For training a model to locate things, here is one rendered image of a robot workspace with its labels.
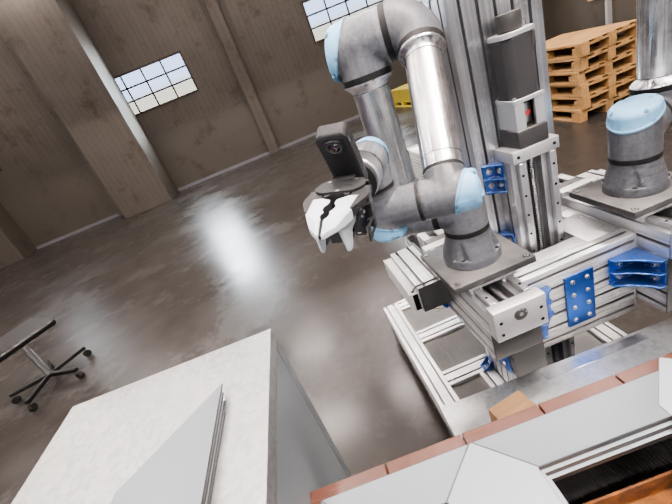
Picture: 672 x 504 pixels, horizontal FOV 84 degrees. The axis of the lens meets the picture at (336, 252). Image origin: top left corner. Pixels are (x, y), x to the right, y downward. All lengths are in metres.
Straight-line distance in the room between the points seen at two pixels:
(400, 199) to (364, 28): 0.38
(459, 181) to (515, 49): 0.48
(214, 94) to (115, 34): 2.60
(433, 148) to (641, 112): 0.63
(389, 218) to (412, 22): 0.39
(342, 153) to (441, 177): 0.23
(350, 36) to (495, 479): 0.92
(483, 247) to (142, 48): 11.34
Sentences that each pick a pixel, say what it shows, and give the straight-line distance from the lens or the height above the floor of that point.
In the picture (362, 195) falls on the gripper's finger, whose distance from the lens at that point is 0.49.
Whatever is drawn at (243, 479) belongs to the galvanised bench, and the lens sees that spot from 0.79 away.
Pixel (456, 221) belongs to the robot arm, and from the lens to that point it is 0.98.
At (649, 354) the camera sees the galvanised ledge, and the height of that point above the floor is 0.68.
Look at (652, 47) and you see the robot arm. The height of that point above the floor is 1.37.
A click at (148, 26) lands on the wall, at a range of 11.92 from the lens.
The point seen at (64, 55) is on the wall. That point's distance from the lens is 11.42.
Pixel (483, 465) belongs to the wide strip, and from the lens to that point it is 0.89.
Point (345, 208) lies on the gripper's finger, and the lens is 0.46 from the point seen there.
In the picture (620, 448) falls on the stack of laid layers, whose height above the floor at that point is 0.83.
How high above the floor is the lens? 1.61
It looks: 25 degrees down
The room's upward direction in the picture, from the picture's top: 22 degrees counter-clockwise
